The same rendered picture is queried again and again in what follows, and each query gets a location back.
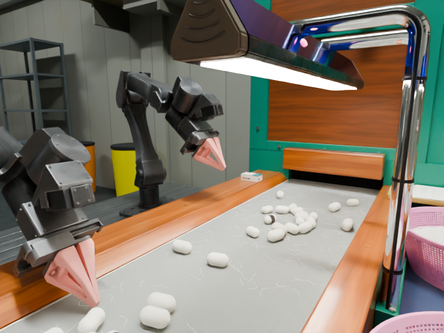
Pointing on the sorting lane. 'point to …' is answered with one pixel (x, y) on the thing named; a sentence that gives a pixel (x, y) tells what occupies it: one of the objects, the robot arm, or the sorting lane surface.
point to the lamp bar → (255, 41)
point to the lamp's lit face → (254, 69)
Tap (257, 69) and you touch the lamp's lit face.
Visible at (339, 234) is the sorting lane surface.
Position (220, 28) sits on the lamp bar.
